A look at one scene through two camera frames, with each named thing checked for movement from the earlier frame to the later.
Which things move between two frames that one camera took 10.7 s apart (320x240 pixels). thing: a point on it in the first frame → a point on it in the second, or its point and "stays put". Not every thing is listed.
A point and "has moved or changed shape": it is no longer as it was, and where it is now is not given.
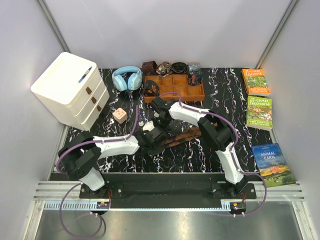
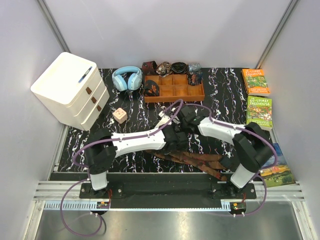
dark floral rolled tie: [194, 78] stays put
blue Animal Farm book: [272, 165] stays put
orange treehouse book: [256, 82] stays put
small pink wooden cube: [120, 115] stays put
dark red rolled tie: [149, 68] stays put
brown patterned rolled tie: [164, 69] stays put
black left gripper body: [156, 149] → [165, 152]
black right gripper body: [160, 121] → [184, 124]
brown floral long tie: [189, 134] has moved or changed shape
